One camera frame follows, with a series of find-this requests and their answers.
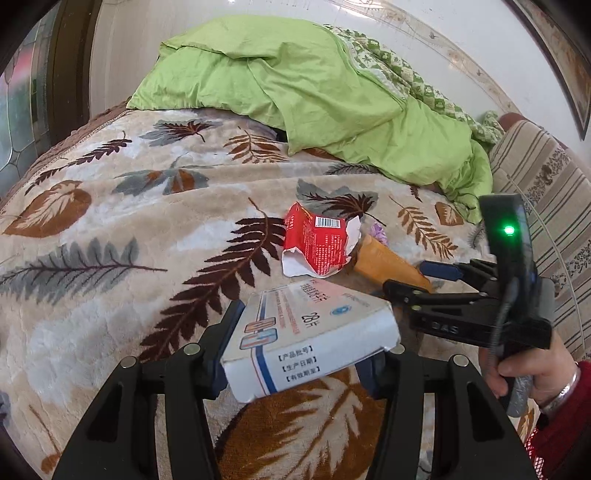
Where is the leaf-print fleece blanket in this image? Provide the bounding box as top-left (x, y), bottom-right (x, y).
top-left (0, 106), bottom-right (578, 480)

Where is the striped floral pillow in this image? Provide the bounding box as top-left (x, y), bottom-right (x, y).
top-left (487, 120), bottom-right (591, 352)

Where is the brown framed wall picture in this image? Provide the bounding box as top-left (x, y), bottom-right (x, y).
top-left (503, 0), bottom-right (591, 141)

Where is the orange packet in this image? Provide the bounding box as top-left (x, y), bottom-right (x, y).
top-left (353, 233), bottom-right (435, 295)

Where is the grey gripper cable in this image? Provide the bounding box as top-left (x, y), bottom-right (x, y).
top-left (485, 276), bottom-right (519, 381)

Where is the white blue-striped medicine box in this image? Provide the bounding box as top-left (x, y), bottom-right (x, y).
top-left (220, 277), bottom-right (400, 402)

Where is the crumpled red cardboard box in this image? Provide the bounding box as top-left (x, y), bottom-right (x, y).
top-left (281, 202), bottom-right (362, 279)

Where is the person's right hand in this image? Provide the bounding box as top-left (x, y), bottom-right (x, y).
top-left (478, 330), bottom-right (579, 418)

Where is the plain green duvet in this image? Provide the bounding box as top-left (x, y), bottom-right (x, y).
top-left (126, 16), bottom-right (494, 225)

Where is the person's right forearm red sleeve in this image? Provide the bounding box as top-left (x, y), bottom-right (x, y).
top-left (524, 376), bottom-right (591, 477)

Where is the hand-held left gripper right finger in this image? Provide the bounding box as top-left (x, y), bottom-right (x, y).
top-left (355, 344), bottom-right (541, 480)

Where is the stained glass window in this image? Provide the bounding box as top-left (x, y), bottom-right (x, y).
top-left (0, 9), bottom-right (57, 200)

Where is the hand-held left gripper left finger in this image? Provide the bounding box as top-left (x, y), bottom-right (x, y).
top-left (51, 300), bottom-right (247, 480)

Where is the green patterned quilt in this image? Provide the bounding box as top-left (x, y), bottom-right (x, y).
top-left (323, 24), bottom-right (507, 145)

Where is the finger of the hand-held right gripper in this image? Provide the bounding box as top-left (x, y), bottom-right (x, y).
top-left (382, 278), bottom-right (491, 315)
top-left (418, 258), bottom-right (500, 289)

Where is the silver bracelet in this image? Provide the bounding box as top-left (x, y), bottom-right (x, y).
top-left (537, 362), bottom-right (581, 415)

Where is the dark wooden window frame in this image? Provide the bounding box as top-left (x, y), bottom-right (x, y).
top-left (45, 0), bottom-right (99, 141)

